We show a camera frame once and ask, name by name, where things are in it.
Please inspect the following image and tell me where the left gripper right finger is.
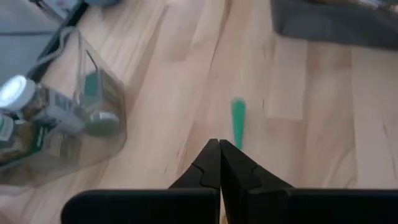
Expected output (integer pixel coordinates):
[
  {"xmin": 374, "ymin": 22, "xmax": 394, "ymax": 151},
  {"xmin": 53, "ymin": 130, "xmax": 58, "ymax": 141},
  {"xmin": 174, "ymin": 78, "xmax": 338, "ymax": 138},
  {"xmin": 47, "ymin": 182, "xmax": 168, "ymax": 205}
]
[{"xmin": 220, "ymin": 139, "xmax": 398, "ymax": 224}]

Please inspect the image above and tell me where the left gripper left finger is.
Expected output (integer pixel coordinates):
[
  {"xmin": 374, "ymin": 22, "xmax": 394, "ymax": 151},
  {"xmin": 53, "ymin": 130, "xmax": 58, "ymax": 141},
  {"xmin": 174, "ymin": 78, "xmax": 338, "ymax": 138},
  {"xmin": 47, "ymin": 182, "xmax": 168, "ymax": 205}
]
[{"xmin": 61, "ymin": 139, "xmax": 221, "ymax": 224}]

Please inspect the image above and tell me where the clear plastic bin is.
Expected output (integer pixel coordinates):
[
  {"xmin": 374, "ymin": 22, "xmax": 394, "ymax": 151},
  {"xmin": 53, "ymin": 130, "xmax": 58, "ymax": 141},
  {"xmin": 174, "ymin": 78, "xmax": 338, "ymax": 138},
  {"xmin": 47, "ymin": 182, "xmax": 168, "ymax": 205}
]
[{"xmin": 0, "ymin": 26, "xmax": 128, "ymax": 189}]

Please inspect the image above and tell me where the green-lidded spice jar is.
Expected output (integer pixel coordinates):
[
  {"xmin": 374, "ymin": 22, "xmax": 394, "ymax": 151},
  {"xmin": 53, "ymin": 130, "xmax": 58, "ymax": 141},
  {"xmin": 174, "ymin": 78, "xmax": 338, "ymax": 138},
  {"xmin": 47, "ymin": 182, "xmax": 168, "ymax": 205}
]
[
  {"xmin": 0, "ymin": 113, "xmax": 55, "ymax": 166},
  {"xmin": 77, "ymin": 71, "xmax": 121, "ymax": 138}
]

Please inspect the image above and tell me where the gold spoon green handle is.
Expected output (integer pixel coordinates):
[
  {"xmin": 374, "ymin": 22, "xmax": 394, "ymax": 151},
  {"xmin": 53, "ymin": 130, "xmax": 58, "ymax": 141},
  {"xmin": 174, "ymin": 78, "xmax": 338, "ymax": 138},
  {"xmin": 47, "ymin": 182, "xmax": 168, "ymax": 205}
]
[{"xmin": 230, "ymin": 97, "xmax": 247, "ymax": 151}]

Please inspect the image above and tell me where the grey tray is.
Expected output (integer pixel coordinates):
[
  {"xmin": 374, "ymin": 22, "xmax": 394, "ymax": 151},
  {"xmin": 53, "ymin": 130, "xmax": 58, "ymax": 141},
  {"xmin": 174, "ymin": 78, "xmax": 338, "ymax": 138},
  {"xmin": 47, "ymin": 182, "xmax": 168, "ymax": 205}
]
[{"xmin": 269, "ymin": 0, "xmax": 398, "ymax": 51}]

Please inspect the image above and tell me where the black aluminium table frame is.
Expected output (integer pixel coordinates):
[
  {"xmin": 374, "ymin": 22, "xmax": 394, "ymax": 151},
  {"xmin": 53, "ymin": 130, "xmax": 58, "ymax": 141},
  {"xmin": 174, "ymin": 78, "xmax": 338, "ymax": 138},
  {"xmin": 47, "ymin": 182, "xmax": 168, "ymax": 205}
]
[{"xmin": 26, "ymin": 0, "xmax": 91, "ymax": 83}]

